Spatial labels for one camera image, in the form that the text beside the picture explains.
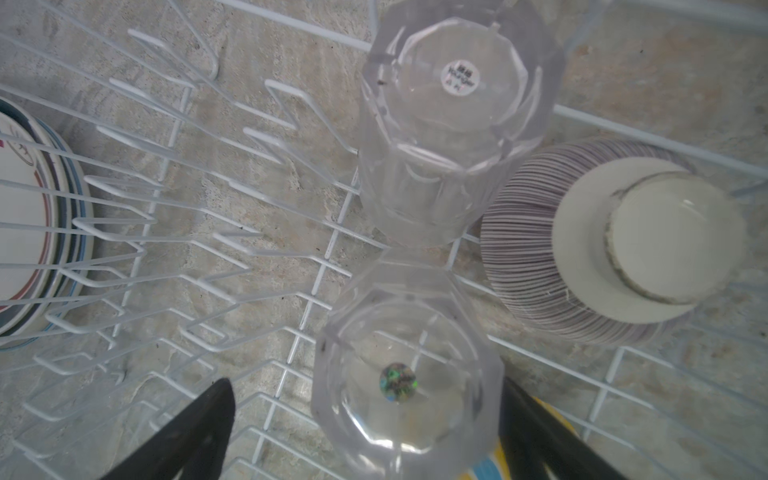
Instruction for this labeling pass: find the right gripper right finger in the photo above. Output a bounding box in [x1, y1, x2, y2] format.
[499, 377, 624, 479]

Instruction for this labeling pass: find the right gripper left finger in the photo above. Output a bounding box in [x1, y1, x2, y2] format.
[104, 378, 236, 480]

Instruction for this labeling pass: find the clear glass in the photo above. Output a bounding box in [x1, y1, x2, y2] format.
[358, 1, 566, 248]
[311, 249, 504, 479]

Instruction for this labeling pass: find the white plate blue rim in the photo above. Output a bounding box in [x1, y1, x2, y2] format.
[1, 118, 95, 351]

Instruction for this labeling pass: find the white wire dish rack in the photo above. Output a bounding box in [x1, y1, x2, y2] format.
[1, 1, 767, 479]

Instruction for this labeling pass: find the clear glass back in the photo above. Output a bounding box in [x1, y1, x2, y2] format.
[358, 1, 566, 248]

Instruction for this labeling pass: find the yellow blue patterned bowl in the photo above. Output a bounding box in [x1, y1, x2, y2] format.
[460, 397, 577, 480]

